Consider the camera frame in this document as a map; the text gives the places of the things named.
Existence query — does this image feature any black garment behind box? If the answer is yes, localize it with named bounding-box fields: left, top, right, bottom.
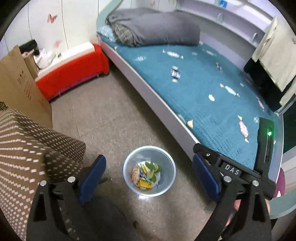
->
left=19, top=39, right=40, bottom=56

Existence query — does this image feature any large cardboard box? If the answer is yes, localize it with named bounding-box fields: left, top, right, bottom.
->
left=1, top=46, right=53, bottom=128

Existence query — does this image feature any white wardrobe with butterflies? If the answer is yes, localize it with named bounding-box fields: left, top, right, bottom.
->
left=1, top=1, right=109, bottom=57

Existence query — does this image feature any teal patterned bed sheet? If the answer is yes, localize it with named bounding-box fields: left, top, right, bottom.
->
left=101, top=37, right=280, bottom=168

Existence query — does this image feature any light blue bunk bed frame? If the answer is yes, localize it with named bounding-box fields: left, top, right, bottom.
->
left=96, top=0, right=296, bottom=219

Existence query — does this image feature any brown polka dot tablecloth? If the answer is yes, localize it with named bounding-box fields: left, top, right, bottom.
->
left=0, top=109, right=86, bottom=240

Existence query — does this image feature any red storage bench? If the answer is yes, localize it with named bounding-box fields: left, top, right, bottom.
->
left=35, top=42, right=109, bottom=101

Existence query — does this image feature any green leaf shaped cloth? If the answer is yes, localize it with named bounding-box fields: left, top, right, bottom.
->
left=144, top=162, right=162, bottom=183

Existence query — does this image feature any white crumpled plastic bag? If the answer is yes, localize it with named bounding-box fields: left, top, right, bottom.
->
left=33, top=49, right=56, bottom=69

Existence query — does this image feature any grey folded quilt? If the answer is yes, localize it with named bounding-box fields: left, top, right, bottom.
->
left=106, top=8, right=200, bottom=47

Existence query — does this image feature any wall shelf beside bed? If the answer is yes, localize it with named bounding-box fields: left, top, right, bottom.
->
left=176, top=1, right=273, bottom=47

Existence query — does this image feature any cream hanging shirt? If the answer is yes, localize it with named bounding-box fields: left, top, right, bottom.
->
left=244, top=16, right=295, bottom=111

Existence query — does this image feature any person's right hand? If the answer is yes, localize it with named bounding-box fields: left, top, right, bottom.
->
left=225, top=199, right=271, bottom=227

